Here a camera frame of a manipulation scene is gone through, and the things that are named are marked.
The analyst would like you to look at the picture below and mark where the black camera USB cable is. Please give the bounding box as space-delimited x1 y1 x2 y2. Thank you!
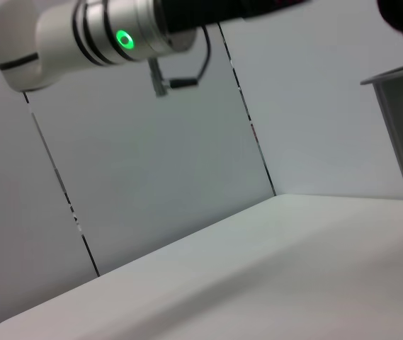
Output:
167 24 212 89

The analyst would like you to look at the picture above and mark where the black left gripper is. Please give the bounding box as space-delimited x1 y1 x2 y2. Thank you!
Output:
153 0 312 36

